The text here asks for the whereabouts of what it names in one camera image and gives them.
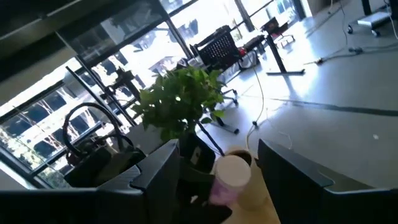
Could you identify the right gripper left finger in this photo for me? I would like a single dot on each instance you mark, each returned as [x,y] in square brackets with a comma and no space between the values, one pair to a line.
[146,193]

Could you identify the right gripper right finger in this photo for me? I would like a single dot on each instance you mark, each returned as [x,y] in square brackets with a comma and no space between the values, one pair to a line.
[289,193]

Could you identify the purple pill bottle white cap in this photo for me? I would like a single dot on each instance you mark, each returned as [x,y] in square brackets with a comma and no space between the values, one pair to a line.
[231,171]

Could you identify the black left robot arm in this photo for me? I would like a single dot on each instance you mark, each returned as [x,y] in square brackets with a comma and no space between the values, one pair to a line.
[93,168]

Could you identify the beige plant pot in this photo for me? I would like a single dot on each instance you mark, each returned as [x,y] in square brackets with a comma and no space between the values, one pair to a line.
[258,193]

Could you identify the green leafy plant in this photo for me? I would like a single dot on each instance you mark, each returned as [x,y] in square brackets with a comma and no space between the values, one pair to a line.
[177,99]

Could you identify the black T-leg desk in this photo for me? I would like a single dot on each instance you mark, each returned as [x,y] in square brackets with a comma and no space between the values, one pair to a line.
[275,53]

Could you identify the black mesh office chair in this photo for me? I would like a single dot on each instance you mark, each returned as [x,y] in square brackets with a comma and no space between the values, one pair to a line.
[217,49]

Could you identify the metal caster stand base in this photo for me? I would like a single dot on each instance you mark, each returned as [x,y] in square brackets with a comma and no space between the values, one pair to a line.
[370,21]

